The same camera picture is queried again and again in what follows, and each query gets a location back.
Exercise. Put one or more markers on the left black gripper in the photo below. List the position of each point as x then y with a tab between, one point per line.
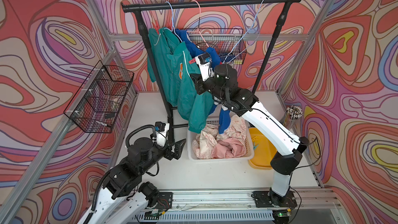
169	155

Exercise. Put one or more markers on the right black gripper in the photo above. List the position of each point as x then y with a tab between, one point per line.
198	83

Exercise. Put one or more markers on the pink printed jacket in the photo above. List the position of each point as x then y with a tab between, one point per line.
210	144

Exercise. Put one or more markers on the green jacket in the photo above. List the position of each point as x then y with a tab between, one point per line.
172	61

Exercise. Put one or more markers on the blue hanger of green jacket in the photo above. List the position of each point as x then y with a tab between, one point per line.
172	21

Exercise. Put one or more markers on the light blue hanger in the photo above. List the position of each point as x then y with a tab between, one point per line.
248	31

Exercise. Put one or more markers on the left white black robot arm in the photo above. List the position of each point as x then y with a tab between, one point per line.
121	194

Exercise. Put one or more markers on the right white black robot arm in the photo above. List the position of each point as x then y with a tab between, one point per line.
289	146

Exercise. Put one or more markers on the pink hanger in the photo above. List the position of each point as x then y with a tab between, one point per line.
199	23

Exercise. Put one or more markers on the blue red white jacket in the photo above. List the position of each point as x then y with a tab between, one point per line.
212	59

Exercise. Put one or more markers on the white perforated plastic basket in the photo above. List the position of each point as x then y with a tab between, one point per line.
191	135

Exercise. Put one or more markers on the cup of coloured pencils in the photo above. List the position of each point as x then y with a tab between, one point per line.
293	113

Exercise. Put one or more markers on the yellow plastic tray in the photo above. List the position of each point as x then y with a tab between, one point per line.
264	152

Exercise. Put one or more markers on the black clothes rack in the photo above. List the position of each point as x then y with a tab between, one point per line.
137	9

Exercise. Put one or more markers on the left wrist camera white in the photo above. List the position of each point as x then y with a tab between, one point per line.
162	129

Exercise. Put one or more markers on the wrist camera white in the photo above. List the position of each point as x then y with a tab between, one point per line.
162	129
204	63

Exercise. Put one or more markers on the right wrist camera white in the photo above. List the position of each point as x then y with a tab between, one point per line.
204	63

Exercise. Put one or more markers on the black wire basket back wall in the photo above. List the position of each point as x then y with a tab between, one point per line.
227	42

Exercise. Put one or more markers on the black wire basket wall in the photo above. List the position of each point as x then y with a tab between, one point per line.
227	42
98	102

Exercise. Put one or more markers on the black wire basket left wall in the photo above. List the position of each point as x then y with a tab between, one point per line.
98	102

